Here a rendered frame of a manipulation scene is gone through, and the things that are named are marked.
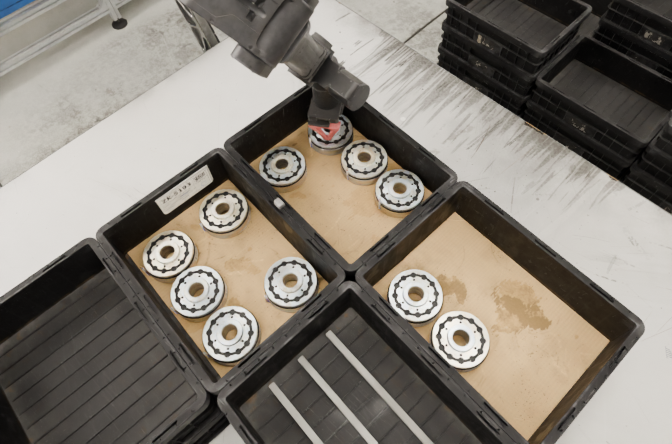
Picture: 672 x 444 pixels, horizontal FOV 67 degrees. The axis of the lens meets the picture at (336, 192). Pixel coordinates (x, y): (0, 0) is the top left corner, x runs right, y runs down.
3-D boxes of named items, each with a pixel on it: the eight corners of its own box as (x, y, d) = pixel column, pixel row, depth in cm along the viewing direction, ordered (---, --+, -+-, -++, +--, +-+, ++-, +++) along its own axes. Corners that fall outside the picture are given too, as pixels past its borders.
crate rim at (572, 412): (350, 280, 92) (350, 275, 90) (460, 183, 102) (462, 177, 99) (533, 465, 76) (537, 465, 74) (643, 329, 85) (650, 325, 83)
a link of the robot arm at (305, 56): (277, -40, 53) (219, 47, 54) (321, -6, 53) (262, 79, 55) (312, 26, 95) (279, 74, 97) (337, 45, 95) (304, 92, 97)
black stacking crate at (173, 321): (118, 258, 107) (94, 234, 97) (231, 176, 116) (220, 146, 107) (228, 407, 91) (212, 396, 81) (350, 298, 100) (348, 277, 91)
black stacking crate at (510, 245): (352, 298, 100) (351, 277, 91) (452, 207, 110) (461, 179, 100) (516, 467, 84) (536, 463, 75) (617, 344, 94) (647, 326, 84)
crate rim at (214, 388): (97, 238, 99) (91, 233, 97) (222, 150, 108) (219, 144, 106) (215, 400, 83) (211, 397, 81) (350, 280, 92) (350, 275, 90)
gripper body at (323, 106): (346, 88, 110) (345, 63, 104) (338, 125, 105) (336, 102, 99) (317, 85, 111) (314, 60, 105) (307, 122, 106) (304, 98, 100)
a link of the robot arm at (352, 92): (311, 28, 92) (283, 68, 93) (356, 59, 87) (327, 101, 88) (337, 53, 102) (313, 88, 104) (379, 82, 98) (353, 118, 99)
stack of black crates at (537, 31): (429, 87, 215) (444, -2, 176) (473, 50, 225) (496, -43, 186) (508, 140, 199) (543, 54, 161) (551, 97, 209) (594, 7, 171)
